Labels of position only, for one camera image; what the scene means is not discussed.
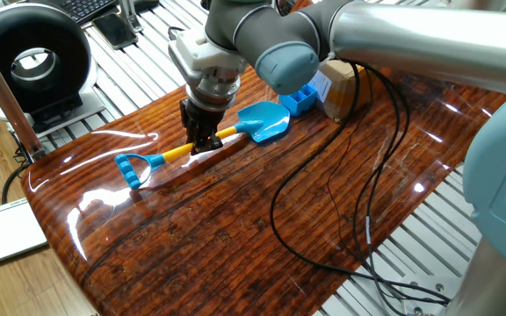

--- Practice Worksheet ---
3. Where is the wood-grain table mat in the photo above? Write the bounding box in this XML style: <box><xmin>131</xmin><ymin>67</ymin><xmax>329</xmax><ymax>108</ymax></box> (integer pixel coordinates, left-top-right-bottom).
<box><xmin>19</xmin><ymin>65</ymin><xmax>506</xmax><ymax>316</ymax></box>

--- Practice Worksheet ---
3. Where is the white ring light base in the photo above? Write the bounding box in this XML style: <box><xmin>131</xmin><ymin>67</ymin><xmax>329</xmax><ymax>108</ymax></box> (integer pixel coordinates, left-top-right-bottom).
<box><xmin>0</xmin><ymin>78</ymin><xmax>107</xmax><ymax>140</ymax></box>

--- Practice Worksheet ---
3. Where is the black floor cable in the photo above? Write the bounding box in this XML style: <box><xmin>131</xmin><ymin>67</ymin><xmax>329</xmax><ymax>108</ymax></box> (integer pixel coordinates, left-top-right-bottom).
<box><xmin>0</xmin><ymin>131</ymin><xmax>34</xmax><ymax>205</ymax></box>

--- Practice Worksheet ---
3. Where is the black cable with grey sleeve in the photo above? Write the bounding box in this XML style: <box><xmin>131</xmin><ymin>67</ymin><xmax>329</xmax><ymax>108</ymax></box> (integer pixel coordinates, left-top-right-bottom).
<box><xmin>351</xmin><ymin>65</ymin><xmax>412</xmax><ymax>316</ymax></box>

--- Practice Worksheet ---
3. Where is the black smartphone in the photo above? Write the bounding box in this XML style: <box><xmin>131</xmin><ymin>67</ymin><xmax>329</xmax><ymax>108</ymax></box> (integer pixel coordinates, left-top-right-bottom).
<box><xmin>91</xmin><ymin>12</ymin><xmax>139</xmax><ymax>51</ymax></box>

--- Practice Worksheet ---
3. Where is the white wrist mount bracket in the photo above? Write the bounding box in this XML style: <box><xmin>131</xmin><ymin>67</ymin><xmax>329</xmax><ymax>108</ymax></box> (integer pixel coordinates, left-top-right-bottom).
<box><xmin>168</xmin><ymin>28</ymin><xmax>248</xmax><ymax>89</ymax></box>

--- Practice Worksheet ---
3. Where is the brown metal post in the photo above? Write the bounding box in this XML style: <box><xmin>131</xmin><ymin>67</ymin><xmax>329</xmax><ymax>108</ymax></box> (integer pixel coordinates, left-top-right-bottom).
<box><xmin>0</xmin><ymin>25</ymin><xmax>47</xmax><ymax>162</ymax></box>

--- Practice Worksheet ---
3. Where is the taped cardboard box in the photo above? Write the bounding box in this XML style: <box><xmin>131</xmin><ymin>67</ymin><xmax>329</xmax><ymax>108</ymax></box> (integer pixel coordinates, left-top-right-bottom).
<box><xmin>307</xmin><ymin>59</ymin><xmax>371</xmax><ymax>124</ymax></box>

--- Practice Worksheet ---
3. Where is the thin black cable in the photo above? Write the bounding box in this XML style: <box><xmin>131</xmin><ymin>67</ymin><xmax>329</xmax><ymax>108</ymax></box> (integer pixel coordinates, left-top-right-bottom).
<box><xmin>325</xmin><ymin>68</ymin><xmax>375</xmax><ymax>260</ymax></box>

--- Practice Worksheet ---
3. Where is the blue plastic building block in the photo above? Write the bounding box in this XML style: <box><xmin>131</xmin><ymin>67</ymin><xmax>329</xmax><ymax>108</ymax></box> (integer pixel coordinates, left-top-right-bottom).
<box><xmin>278</xmin><ymin>83</ymin><xmax>319</xmax><ymax>119</ymax></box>

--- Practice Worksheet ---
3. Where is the silver metal stand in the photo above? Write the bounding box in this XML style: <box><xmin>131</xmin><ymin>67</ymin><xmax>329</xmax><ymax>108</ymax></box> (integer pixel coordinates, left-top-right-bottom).
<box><xmin>118</xmin><ymin>0</ymin><xmax>144</xmax><ymax>34</ymax></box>

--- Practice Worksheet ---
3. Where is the black keyboard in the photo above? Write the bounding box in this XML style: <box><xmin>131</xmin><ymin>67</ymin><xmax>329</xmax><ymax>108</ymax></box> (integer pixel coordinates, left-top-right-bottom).
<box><xmin>57</xmin><ymin>0</ymin><xmax>119</xmax><ymax>25</ymax></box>

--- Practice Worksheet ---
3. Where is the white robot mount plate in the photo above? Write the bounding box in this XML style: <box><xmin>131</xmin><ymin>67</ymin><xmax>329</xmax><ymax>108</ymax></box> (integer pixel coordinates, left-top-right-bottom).
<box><xmin>400</xmin><ymin>274</ymin><xmax>463</xmax><ymax>316</ymax></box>

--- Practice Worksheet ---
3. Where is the white flat board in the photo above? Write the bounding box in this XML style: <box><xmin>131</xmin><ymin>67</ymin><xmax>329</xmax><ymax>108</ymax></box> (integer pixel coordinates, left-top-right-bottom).
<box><xmin>0</xmin><ymin>197</ymin><xmax>48</xmax><ymax>272</ymax></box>

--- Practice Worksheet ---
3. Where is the blue yellow toy shovel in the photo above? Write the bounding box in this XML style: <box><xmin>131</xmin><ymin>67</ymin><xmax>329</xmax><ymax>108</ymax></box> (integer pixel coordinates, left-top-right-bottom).
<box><xmin>113</xmin><ymin>101</ymin><xmax>292</xmax><ymax>191</ymax></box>

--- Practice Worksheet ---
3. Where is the thick black cable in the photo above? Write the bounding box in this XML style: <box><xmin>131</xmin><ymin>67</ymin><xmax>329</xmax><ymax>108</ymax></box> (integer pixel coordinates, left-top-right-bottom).
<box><xmin>269</xmin><ymin>63</ymin><xmax>452</xmax><ymax>306</ymax></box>

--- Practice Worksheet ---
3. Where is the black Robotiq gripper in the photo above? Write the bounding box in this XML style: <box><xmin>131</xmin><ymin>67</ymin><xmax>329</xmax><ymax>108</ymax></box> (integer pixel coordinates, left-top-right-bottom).
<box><xmin>180</xmin><ymin>98</ymin><xmax>227</xmax><ymax>155</ymax></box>

